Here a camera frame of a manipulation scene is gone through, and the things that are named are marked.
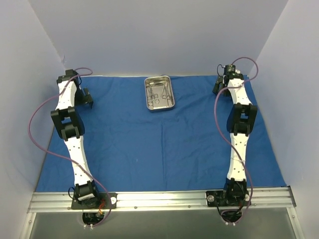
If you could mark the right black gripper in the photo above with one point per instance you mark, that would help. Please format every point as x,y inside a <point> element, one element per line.
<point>218,85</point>

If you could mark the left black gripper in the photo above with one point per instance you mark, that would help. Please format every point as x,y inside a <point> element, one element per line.
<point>86,97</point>

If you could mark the stainless steel instrument tray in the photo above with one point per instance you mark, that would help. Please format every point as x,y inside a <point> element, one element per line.
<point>157,86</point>

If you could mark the blue surgical drape cloth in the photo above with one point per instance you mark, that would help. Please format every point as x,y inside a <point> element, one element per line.
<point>129,148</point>

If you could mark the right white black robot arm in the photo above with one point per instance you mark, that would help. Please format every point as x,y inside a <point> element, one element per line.
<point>239,124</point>

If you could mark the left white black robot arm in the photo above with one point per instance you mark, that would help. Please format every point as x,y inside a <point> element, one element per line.
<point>70,128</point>

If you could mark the steel forceps right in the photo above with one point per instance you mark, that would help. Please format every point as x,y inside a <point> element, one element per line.
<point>165,93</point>

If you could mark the steel forceps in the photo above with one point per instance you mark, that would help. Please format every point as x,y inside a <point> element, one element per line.
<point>152,97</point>
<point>165,93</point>

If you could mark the steel forceps left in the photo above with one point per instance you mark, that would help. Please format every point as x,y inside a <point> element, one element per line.
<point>152,97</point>

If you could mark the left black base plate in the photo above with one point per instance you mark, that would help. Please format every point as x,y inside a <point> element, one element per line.
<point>103,201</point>

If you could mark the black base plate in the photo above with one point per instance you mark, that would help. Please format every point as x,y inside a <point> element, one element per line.
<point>103,201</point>
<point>220,198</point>

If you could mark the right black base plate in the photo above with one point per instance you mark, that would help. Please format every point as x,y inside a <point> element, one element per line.
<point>220,198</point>

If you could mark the aluminium front rail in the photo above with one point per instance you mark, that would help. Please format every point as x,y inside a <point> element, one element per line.
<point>54,202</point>

